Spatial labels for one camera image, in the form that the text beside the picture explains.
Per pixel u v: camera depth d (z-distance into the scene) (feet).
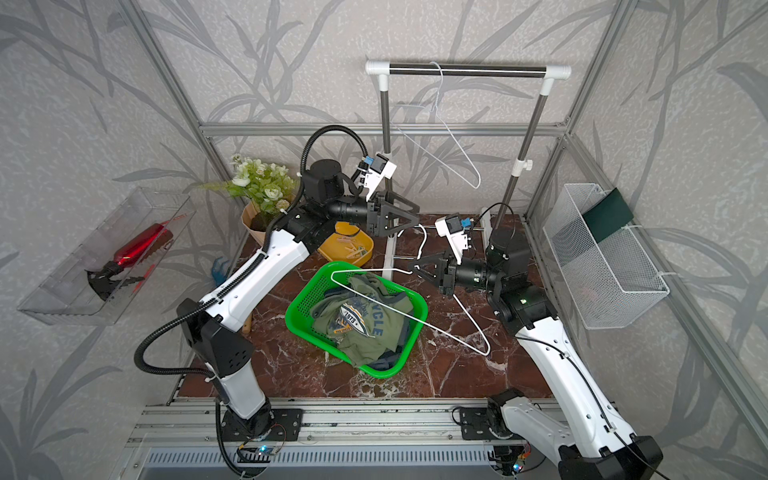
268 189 2.97
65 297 1.93
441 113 3.06
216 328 1.42
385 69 2.06
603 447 1.21
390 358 2.58
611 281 1.94
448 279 1.74
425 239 1.87
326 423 2.47
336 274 2.23
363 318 2.53
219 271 3.51
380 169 1.84
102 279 2.01
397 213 1.79
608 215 2.31
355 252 3.53
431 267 1.84
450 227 1.75
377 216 1.78
